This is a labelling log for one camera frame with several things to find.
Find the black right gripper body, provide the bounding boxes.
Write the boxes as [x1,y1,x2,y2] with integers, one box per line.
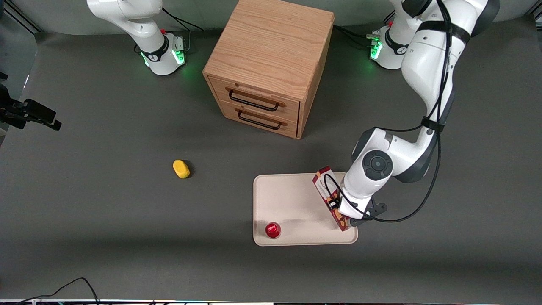
[0,84,28,130]

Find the red cookie box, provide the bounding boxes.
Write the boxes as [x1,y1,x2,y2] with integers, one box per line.
[312,166,359,232]

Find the beige rectangular tray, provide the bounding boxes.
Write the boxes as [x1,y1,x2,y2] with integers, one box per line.
[253,172,359,247]

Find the dark grey table mat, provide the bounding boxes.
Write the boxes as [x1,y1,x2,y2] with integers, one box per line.
[0,16,542,302]

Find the yellow sponge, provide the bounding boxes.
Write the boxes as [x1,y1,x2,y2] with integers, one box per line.
[172,159,191,179]

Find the wooden drawer cabinet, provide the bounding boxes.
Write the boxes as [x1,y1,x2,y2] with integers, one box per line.
[202,0,335,140]

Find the wooden drawer with black handle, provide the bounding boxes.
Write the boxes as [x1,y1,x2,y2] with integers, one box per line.
[209,76,301,124]
[218,101,299,139]

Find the black base cables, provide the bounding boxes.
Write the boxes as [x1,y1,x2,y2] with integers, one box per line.
[162,7,204,32]
[334,25,382,50]

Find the thin black cable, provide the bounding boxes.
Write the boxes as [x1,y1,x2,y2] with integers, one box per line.
[17,277,100,305]

